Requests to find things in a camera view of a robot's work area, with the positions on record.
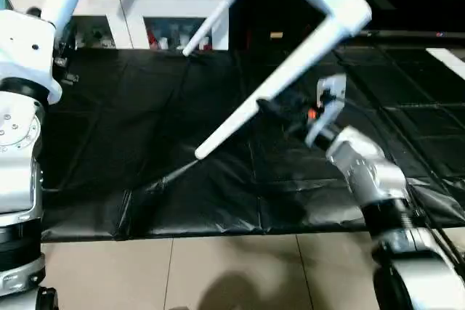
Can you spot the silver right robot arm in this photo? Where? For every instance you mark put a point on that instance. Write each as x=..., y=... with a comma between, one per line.
x=370, y=172

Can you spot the black work mat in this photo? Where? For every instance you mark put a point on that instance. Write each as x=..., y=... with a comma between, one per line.
x=145, y=143

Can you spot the small yellow label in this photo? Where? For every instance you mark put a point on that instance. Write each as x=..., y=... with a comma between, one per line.
x=276, y=35

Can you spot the red bottle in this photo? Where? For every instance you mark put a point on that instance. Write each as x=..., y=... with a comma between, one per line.
x=152, y=40

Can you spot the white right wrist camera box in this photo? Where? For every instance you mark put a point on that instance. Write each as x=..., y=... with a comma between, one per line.
x=330, y=103

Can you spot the dark metal rail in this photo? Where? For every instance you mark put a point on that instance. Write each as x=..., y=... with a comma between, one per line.
x=414, y=34

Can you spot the white glass-door cabinet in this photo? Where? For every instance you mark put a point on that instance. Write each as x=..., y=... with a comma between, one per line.
x=116, y=5

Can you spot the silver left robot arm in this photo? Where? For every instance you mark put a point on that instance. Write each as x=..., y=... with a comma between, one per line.
x=18, y=150

